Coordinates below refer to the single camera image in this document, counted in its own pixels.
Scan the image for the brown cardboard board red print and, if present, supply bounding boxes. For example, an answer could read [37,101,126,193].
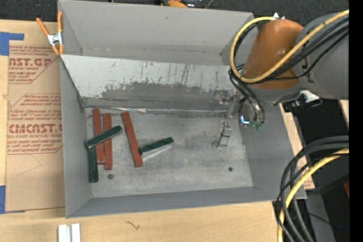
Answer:
[0,19,315,213]

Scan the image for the dark green flat block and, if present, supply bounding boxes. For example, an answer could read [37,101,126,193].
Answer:
[85,125,124,150]
[87,146,100,183]
[137,137,175,156]

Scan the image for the grey metal bin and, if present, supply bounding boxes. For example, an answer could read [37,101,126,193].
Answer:
[57,0,309,219]

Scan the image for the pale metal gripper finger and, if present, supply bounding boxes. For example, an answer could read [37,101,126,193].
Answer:
[212,120,234,149]
[223,95,242,120]

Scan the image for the black cylinder on white bracket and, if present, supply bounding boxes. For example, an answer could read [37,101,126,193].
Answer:
[282,90,323,113]

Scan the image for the red-brown flat block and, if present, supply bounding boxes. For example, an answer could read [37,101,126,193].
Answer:
[120,111,144,168]
[103,113,114,171]
[92,108,105,165]

